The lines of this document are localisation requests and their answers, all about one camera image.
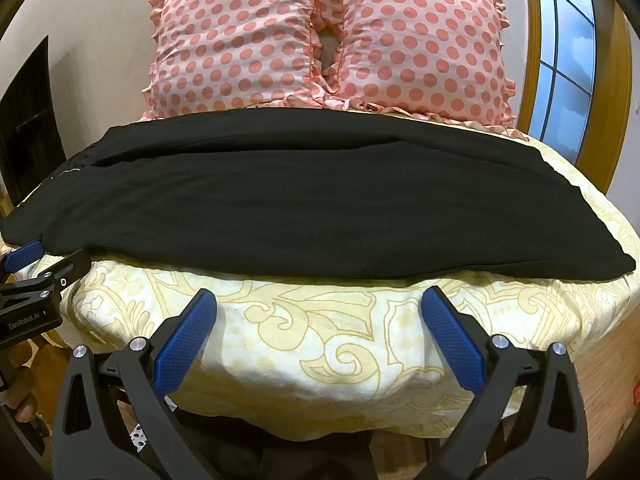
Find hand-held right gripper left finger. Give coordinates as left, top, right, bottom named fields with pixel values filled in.
left=52, top=288, right=222, bottom=480

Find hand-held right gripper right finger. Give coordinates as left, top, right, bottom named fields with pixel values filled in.
left=420, top=285, right=592, bottom=480

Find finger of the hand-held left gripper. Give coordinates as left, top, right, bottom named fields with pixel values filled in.
left=0, top=240, right=45, bottom=275
left=0, top=250, right=92, bottom=312

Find black pants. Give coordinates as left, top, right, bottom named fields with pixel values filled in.
left=0, top=108, right=637, bottom=281

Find person's left hand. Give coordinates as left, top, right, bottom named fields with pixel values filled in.
left=4, top=355, right=40, bottom=423

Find bed with yellow patterned sheet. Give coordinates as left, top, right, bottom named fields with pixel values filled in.
left=59, top=105, right=640, bottom=442

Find pink polka dot pillow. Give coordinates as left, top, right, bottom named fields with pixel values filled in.
left=311, top=0, right=519, bottom=129
left=142, top=0, right=327, bottom=122

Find wooden framed window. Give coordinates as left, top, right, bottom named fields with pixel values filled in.
left=518, top=0, right=635, bottom=167

